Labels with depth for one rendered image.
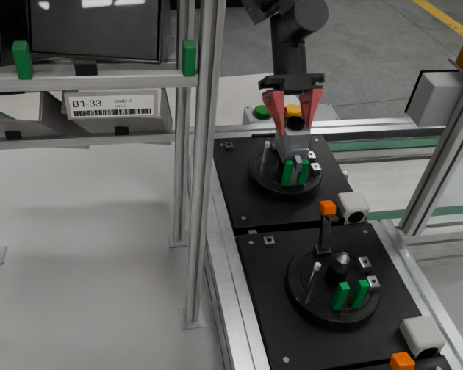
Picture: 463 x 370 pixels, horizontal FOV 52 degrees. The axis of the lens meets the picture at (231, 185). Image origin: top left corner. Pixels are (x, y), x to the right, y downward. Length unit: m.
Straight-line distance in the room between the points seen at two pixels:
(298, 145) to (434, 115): 0.22
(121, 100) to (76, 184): 0.56
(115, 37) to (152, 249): 0.48
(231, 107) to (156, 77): 0.80
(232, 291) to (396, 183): 0.47
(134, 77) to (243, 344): 0.39
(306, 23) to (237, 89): 0.60
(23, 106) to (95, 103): 0.80
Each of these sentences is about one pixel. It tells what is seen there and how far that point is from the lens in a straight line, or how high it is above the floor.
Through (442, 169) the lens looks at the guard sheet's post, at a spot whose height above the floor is 1.11.
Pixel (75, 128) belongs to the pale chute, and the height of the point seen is 1.08.
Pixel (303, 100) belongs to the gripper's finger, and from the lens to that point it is 0.86.
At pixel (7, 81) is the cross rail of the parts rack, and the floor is 1.31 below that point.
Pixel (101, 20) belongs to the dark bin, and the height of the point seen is 1.34.
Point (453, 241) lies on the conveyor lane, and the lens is 0.96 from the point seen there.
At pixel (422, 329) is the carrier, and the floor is 0.99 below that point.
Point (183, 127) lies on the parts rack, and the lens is 0.73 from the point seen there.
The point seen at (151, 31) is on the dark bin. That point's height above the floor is 1.33.
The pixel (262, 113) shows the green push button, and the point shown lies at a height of 0.97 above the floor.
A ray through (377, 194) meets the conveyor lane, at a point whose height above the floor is 0.92.
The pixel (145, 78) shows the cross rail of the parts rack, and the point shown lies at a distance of 0.48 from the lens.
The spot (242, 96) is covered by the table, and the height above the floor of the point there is 0.86.
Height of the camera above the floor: 1.55
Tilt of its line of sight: 42 degrees down
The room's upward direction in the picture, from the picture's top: 7 degrees clockwise
